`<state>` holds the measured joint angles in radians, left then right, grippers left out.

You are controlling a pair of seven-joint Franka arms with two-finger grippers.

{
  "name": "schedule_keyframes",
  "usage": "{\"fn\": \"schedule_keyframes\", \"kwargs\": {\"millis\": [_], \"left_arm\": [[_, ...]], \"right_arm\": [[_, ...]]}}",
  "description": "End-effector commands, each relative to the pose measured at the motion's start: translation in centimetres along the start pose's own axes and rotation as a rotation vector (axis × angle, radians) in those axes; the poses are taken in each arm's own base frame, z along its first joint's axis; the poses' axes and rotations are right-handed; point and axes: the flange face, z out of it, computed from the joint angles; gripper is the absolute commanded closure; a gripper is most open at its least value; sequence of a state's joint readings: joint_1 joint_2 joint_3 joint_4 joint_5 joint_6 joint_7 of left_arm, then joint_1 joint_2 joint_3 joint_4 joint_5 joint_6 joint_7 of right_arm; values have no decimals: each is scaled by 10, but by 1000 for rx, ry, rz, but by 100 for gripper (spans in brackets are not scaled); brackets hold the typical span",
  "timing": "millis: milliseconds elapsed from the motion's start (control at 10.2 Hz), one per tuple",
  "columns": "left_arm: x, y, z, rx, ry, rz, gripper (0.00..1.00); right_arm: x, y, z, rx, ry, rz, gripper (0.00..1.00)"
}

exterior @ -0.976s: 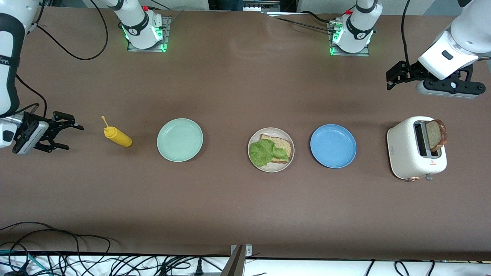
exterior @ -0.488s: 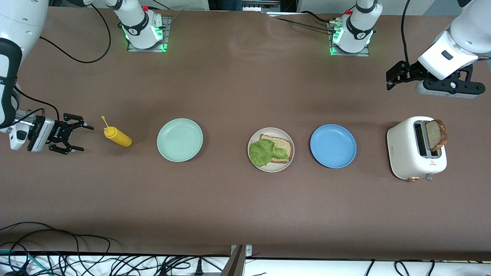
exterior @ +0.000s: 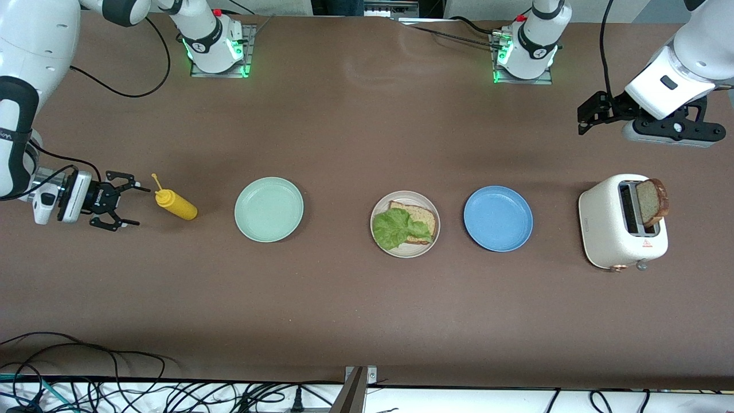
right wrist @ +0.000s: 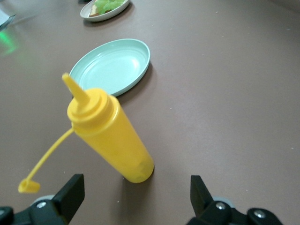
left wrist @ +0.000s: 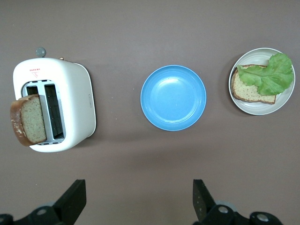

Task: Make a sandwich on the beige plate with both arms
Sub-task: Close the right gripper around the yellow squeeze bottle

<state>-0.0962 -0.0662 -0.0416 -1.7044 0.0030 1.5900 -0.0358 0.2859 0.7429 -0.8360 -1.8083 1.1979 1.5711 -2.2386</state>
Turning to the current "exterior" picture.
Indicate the brown table cover sheet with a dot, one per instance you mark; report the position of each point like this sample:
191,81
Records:
459,315

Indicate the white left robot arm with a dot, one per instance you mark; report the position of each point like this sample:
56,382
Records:
688,57

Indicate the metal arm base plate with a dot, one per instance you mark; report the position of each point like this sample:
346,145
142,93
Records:
539,81
250,43

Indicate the grey metal bracket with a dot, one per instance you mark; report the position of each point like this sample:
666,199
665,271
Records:
371,376

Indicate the yellow squeeze bottle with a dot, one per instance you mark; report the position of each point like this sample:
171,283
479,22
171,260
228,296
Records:
180,207

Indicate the beige plate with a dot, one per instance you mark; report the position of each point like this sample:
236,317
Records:
404,253

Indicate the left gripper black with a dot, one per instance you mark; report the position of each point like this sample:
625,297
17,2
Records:
615,108

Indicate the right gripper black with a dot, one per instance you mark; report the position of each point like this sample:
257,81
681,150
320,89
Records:
98,197

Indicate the black power plug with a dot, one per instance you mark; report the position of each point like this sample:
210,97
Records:
297,401

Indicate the dark blue trouser legs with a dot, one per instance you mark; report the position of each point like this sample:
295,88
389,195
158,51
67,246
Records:
344,7

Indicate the blue plate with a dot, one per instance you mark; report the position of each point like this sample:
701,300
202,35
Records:
498,218

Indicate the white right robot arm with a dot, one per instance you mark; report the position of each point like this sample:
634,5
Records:
34,34

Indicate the mint green plate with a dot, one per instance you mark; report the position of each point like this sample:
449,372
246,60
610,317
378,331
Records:
268,209

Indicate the green lettuce leaf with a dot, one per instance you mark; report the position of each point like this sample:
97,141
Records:
393,229

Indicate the grey power strip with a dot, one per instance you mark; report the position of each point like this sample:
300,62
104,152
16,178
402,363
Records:
395,8

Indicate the white toaster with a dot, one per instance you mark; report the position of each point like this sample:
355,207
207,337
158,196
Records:
602,223

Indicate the dark grey metal bar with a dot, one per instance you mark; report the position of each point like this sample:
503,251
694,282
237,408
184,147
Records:
350,396

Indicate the light brown bread slice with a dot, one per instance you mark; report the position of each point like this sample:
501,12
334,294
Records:
427,218

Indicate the dark crust bread slice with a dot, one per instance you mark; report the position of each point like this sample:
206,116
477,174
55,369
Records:
651,203

